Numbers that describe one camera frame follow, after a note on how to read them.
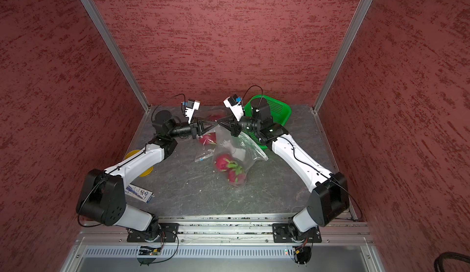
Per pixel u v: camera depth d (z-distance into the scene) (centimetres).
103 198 43
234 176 78
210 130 70
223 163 84
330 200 42
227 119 66
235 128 63
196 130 67
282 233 74
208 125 71
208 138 98
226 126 70
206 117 106
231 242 73
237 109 63
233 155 84
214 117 105
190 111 67
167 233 74
